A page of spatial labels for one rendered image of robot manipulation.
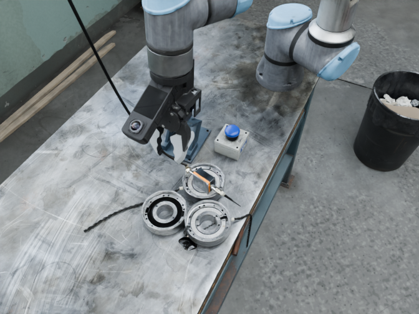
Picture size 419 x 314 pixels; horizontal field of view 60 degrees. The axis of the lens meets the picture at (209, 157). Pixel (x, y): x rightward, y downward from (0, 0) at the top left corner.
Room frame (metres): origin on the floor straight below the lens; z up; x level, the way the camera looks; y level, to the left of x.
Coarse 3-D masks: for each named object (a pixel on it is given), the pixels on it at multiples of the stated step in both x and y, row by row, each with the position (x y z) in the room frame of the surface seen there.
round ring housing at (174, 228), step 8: (160, 192) 0.46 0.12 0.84; (168, 192) 0.46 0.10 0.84; (152, 200) 0.44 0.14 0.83; (184, 200) 0.43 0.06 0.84; (144, 208) 0.42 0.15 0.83; (160, 208) 0.43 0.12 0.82; (168, 208) 0.43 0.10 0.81; (176, 208) 0.42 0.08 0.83; (184, 208) 0.42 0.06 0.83; (144, 216) 0.40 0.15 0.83; (184, 216) 0.39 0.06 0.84; (152, 224) 0.38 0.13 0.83; (176, 224) 0.37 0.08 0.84; (184, 224) 0.38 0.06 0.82; (160, 232) 0.36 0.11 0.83; (168, 232) 0.36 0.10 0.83
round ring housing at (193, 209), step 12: (204, 204) 0.43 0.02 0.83; (216, 204) 0.43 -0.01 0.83; (192, 216) 0.40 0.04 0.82; (204, 216) 0.40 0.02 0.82; (228, 216) 0.39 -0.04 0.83; (216, 228) 0.37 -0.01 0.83; (228, 228) 0.36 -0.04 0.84; (192, 240) 0.34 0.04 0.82; (204, 240) 0.33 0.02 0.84; (216, 240) 0.33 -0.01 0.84
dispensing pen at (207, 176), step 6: (186, 168) 0.51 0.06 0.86; (198, 168) 0.50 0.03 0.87; (192, 174) 0.50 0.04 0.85; (204, 174) 0.48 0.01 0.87; (210, 180) 0.47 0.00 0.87; (210, 186) 0.46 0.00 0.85; (216, 186) 0.46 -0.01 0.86; (216, 192) 0.45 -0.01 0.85; (222, 192) 0.44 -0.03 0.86; (228, 198) 0.43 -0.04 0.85
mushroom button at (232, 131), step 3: (228, 126) 0.63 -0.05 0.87; (231, 126) 0.63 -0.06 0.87; (234, 126) 0.63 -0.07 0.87; (237, 126) 0.63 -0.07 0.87; (225, 129) 0.62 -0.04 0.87; (228, 129) 0.62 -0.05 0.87; (231, 129) 0.62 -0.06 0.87; (234, 129) 0.62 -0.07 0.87; (237, 129) 0.62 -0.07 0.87; (225, 132) 0.62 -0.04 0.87; (228, 132) 0.61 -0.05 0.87; (231, 132) 0.61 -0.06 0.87; (234, 132) 0.61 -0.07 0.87; (237, 132) 0.61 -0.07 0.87; (228, 135) 0.61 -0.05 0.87; (231, 135) 0.60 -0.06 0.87; (234, 135) 0.60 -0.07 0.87; (237, 135) 0.61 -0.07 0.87
